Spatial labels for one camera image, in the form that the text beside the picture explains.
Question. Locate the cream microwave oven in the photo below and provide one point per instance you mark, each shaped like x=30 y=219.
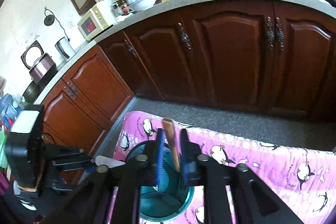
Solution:
x=97 y=19

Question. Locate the white bowl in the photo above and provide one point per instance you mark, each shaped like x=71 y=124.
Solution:
x=141 y=5

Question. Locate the white electric kettle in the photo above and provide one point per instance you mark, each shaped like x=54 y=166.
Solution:
x=64 y=48

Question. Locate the rice cooker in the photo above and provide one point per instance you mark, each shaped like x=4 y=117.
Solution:
x=43 y=68

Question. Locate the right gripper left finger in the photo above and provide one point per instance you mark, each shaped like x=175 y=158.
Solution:
x=142 y=170

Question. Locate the brown wooden chopstick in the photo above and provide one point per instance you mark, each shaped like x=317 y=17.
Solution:
x=168 y=126

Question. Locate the white teal-rimmed utensil cup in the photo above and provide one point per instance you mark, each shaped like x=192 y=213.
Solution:
x=170 y=198

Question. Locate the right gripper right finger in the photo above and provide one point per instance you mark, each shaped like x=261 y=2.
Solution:
x=201 y=170

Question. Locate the dark wood base cabinets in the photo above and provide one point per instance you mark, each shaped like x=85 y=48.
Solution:
x=260 y=56

